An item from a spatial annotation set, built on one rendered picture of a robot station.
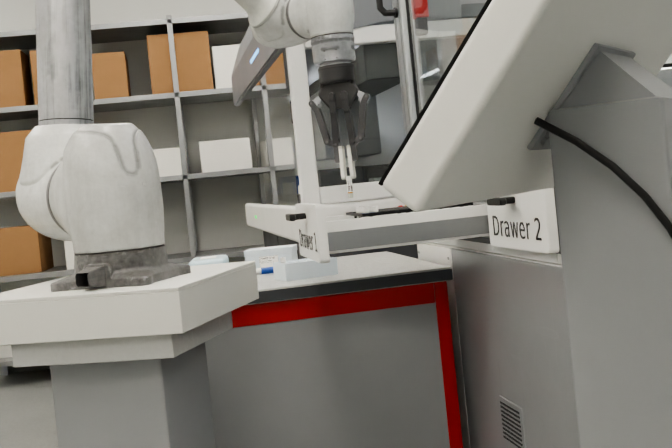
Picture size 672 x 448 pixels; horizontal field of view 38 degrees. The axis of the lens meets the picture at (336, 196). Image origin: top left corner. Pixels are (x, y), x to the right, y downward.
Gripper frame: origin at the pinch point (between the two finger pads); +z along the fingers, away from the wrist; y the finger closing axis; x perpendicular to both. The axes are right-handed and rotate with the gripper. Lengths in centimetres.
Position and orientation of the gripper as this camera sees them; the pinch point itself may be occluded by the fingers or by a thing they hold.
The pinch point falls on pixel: (347, 162)
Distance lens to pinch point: 203.7
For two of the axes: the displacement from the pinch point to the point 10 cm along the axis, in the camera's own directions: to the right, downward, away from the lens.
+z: 1.2, 9.9, 0.2
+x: 1.8, -0.4, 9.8
